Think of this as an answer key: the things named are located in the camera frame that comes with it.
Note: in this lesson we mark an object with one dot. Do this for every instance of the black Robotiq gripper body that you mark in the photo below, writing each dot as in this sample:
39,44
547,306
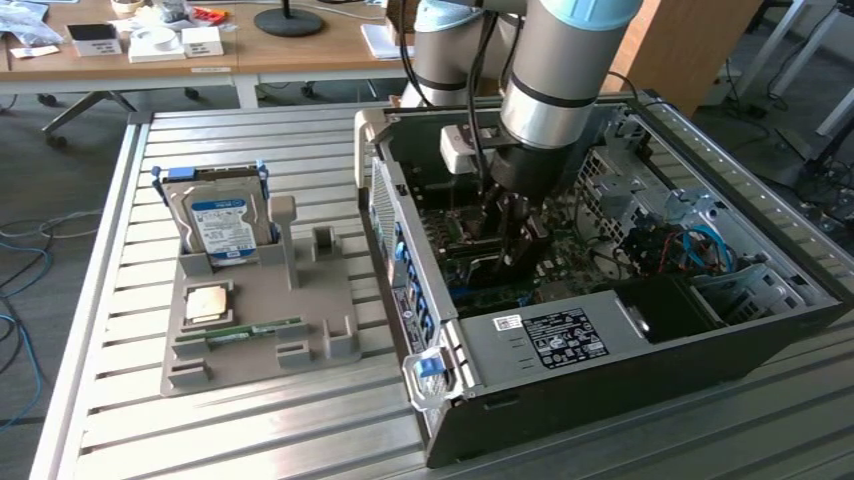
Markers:
530,167

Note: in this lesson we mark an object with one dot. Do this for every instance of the graphics card with metal bracket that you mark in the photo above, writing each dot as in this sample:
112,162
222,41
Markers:
494,277

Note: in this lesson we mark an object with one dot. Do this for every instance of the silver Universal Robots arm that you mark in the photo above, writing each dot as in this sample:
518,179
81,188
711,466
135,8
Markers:
554,75

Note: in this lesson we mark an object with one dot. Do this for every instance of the green Dell motherboard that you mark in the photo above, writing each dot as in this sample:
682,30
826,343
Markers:
581,260

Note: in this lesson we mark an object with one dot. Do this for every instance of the chipset heatsink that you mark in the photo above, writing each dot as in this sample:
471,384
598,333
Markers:
557,293

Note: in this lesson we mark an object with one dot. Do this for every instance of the blue expansion slot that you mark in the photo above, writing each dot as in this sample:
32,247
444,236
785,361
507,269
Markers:
458,291

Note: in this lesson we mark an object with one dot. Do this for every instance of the black plastic shroud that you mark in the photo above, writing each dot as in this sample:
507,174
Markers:
667,310

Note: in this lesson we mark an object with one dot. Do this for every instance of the metal drive cage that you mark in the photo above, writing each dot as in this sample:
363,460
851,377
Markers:
707,215

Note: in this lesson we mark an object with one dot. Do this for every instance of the grey power supply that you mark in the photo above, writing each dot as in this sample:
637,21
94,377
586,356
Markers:
507,360

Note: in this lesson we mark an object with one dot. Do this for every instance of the blue case latch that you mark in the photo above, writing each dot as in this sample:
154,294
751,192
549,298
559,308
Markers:
427,365

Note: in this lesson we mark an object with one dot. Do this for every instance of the white paper stack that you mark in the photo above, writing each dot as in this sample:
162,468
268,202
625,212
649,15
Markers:
383,45

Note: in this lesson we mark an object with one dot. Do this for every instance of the metal disk bay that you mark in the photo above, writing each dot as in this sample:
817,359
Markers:
754,295

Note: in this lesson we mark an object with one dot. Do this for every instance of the wooden cabinet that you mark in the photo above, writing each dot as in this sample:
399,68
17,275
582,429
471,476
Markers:
701,50

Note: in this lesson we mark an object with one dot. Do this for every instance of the open black PC case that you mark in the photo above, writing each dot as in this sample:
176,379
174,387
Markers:
601,400

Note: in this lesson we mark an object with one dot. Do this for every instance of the brown cardboard box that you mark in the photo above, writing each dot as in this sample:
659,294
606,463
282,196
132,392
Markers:
399,20

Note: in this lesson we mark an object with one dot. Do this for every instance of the grey parts rack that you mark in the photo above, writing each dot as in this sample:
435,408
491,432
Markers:
260,300

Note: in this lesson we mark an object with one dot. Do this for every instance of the black round lamp base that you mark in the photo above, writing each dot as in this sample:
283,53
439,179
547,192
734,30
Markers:
290,25

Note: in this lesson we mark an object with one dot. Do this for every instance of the CPU chip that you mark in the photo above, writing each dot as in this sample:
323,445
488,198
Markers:
203,304

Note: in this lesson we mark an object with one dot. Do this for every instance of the small white box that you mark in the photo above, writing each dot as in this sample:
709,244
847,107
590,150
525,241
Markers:
200,42

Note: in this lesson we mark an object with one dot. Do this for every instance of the orange plastic object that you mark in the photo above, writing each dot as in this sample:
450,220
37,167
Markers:
210,16

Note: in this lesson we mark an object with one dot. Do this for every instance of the flat white box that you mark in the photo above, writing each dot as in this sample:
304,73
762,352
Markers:
156,56

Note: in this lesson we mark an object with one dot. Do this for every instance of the white tape roll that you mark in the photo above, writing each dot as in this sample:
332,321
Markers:
167,44

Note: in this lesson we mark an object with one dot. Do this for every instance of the dark small parts bag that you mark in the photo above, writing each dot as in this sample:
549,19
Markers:
174,12

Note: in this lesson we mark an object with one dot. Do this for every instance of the white box black lid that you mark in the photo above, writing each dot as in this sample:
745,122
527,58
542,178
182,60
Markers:
94,45

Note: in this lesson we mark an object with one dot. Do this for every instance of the beige tape roll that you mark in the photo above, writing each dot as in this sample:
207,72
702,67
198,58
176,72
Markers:
123,6

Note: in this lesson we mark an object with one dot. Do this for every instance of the white card red print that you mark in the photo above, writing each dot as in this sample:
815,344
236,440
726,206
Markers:
33,51

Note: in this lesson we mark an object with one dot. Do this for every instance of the clear plastic bag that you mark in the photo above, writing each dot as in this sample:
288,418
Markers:
27,30

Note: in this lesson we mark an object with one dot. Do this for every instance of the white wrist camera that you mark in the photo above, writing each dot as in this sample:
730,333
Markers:
460,150

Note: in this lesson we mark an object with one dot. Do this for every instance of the wooden desk white frame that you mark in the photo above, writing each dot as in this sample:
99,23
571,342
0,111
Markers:
67,65
314,55

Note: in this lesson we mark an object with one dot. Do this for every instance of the hard disk with blue bracket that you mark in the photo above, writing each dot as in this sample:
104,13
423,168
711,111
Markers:
220,225

